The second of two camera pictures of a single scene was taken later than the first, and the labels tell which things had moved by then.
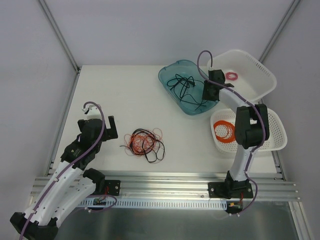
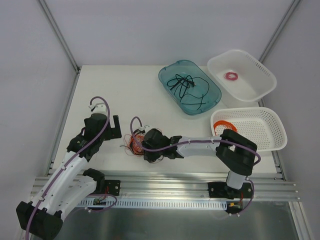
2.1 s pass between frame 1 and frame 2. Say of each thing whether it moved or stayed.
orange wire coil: stayed
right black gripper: moved
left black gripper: stayed
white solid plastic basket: stayed
